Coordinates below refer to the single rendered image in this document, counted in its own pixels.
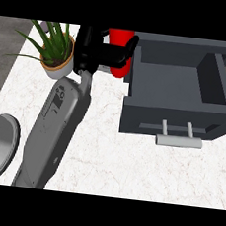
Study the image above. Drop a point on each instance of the dark grey open drawer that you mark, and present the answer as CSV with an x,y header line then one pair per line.
x,y
180,89

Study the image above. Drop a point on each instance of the green potted plant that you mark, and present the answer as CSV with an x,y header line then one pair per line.
x,y
56,50

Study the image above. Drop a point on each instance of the small grey object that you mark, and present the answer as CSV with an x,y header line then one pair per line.
x,y
45,26

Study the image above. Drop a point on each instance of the red can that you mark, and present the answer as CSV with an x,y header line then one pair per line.
x,y
121,39

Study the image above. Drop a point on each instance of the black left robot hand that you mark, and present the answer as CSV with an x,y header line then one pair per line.
x,y
87,54

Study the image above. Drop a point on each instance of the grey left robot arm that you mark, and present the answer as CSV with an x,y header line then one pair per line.
x,y
51,134

